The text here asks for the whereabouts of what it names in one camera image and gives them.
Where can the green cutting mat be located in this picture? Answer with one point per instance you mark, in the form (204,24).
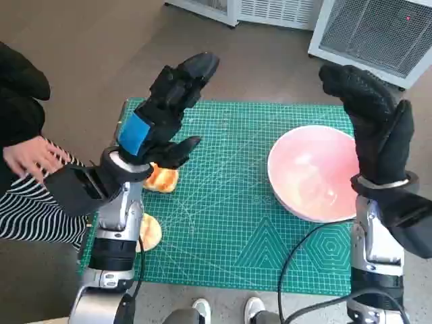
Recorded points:
(219,202)

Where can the pink bowl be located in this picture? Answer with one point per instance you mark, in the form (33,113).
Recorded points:
(303,168)

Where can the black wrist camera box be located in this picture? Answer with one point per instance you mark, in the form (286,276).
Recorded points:
(71,192)
(411,222)

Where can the seated person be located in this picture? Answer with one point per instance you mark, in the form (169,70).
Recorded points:
(20,101)

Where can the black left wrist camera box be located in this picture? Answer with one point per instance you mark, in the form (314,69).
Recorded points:
(71,192)

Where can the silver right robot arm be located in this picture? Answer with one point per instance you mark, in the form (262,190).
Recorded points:
(371,236)

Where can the dark grey leg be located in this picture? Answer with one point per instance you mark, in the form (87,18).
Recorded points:
(266,318)
(182,317)

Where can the person's hand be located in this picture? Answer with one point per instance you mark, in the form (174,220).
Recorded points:
(27,158)

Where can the twisted orange toy bread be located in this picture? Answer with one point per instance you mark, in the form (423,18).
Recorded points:
(163,182)

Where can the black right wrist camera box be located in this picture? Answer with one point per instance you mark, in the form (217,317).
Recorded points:
(411,222)

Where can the white mesh-front cabinet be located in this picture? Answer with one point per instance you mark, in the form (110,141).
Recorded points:
(371,37)

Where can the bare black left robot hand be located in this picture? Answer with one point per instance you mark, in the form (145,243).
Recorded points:
(162,101)

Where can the white shoe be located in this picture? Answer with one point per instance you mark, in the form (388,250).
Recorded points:
(201,308)
(254,307)

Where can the round pale toy bun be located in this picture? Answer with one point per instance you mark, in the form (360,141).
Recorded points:
(152,233)

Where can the white louvred cabinet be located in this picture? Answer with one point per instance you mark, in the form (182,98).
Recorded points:
(270,11)

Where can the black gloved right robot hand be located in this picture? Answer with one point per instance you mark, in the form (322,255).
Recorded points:
(374,135)

